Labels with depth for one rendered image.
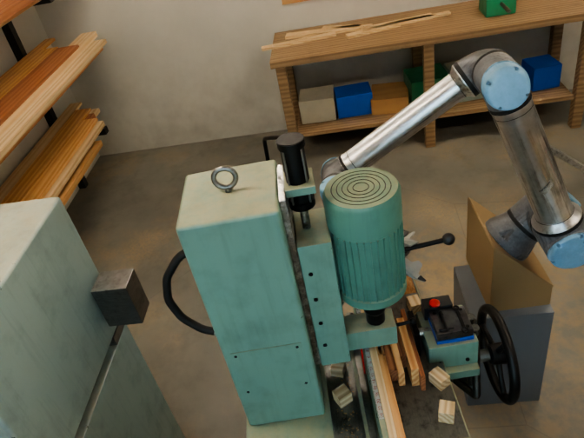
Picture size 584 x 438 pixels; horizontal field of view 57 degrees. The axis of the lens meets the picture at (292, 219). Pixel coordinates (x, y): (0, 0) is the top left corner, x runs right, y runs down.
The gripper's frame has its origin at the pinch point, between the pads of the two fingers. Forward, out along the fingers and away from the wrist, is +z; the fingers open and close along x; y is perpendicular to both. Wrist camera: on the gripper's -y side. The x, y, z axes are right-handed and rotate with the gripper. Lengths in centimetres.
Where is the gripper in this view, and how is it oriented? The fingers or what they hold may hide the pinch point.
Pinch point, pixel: (421, 264)
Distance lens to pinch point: 155.8
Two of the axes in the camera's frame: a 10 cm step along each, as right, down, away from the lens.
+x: 2.9, 7.7, 5.7
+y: 6.9, -5.8, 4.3
